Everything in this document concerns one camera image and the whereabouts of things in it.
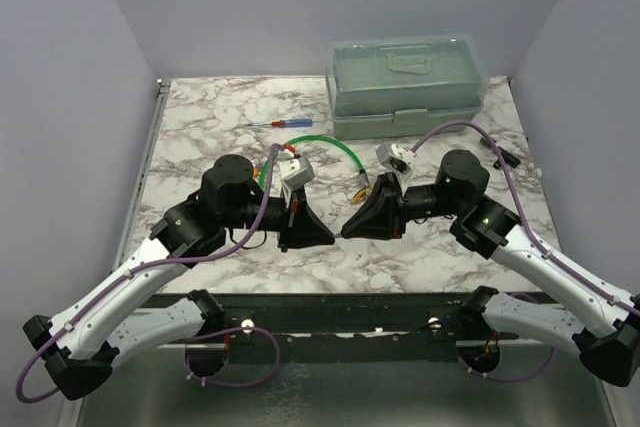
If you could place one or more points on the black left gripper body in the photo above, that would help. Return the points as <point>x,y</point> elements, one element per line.
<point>283,225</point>

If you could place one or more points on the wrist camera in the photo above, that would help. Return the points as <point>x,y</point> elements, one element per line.
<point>296,172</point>
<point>395,157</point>

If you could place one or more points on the aluminium side rail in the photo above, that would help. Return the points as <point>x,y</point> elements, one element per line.
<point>164,86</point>

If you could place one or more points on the black metal base rail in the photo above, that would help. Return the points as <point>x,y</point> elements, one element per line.
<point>342,328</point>

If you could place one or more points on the green translucent tool box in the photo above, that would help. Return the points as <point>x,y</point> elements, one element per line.
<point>397,87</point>

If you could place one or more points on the green cable lock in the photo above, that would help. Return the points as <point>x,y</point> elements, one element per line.
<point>324,139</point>

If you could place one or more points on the black cylinder lock part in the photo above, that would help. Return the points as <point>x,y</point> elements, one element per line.
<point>509,159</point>

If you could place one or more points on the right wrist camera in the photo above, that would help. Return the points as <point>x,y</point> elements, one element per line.
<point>395,157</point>

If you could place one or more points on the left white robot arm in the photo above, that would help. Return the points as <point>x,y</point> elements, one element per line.
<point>82,345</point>

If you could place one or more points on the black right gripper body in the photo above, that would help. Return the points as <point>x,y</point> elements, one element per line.
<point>403,204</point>

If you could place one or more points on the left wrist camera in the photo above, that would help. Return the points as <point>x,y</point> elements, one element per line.
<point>296,172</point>

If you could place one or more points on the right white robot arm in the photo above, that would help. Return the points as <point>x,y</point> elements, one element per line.
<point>594,320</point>

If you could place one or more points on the red blue screwdriver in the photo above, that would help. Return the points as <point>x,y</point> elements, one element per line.
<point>284,123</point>

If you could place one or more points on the yellow black needle-nose pliers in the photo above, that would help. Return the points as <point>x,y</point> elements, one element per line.
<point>361,195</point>

